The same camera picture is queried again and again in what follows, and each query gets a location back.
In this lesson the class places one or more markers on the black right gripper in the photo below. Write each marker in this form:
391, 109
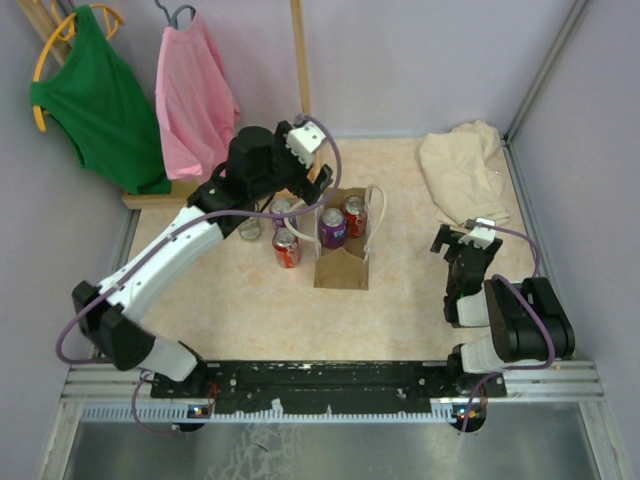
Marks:
450, 237

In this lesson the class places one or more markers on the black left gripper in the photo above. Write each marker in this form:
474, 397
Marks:
304, 188

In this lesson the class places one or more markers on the purple soda can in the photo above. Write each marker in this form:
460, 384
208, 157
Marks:
333, 228

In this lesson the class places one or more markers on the red soda can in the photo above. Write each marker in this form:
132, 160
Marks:
355, 213
286, 247

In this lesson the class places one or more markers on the green glass bottle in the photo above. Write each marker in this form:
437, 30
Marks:
250, 229

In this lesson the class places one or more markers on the brown canvas bag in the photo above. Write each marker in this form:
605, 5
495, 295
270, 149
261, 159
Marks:
346, 267

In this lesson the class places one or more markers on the silver top purple can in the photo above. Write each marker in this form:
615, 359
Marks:
281, 206

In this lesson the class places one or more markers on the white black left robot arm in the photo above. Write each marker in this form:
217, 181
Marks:
260, 164

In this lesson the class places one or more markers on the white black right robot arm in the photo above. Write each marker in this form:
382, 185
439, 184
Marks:
528, 326

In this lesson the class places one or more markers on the red soda can back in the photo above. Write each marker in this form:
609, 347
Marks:
355, 213

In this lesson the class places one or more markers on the beige crumpled cloth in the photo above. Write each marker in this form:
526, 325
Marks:
460, 182

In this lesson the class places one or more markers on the pink t-shirt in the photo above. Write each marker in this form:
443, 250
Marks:
196, 110

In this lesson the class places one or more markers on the wooden clothes rack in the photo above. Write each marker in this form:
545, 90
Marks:
56, 25

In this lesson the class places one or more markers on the grey clothes hanger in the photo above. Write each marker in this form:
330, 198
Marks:
172, 18

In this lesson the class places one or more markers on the green tank top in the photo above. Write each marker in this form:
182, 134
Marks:
97, 101

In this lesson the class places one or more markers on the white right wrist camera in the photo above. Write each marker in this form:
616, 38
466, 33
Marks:
480, 233

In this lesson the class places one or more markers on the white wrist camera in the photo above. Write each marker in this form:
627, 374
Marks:
304, 141
480, 233

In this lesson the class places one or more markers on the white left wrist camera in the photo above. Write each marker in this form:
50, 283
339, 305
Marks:
304, 141

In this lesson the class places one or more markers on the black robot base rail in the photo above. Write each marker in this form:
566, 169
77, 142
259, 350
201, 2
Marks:
362, 387

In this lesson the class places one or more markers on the aluminium frame rail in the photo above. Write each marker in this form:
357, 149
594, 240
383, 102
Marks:
572, 381

